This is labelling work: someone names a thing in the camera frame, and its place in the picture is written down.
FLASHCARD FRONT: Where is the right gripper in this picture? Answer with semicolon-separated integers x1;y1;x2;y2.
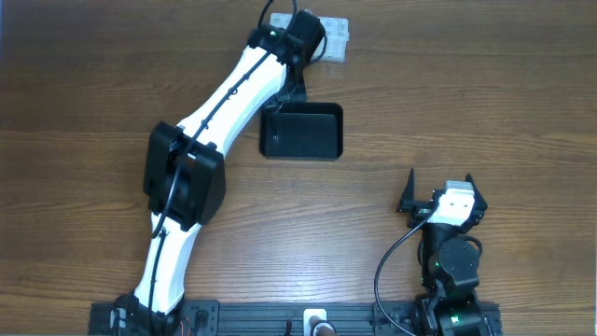
397;167;489;231

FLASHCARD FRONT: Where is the clear test tube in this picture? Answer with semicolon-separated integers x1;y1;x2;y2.
270;103;284;144

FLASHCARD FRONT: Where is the black tray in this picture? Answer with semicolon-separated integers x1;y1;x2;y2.
258;101;345;162

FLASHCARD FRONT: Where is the white test tube rack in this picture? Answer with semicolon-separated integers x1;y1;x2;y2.
269;11;351;64

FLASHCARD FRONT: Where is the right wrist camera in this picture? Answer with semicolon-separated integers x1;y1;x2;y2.
427;179;478;227

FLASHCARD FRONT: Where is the black cable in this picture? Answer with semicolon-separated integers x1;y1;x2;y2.
149;0;328;240
372;207;442;336

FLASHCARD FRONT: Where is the mounting rail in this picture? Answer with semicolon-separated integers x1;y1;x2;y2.
88;299;504;336

